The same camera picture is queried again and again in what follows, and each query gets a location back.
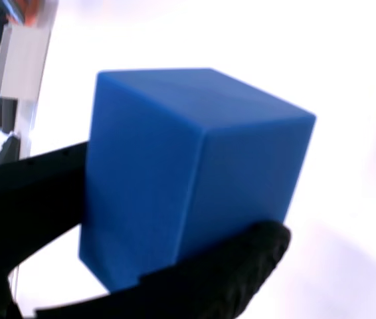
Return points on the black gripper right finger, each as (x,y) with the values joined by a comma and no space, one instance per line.
(208,282)

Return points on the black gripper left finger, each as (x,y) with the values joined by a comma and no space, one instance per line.
(25,206)

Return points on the blue block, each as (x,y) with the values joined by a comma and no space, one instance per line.
(174,172)

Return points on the white grey cabinet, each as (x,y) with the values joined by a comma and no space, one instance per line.
(22,63)

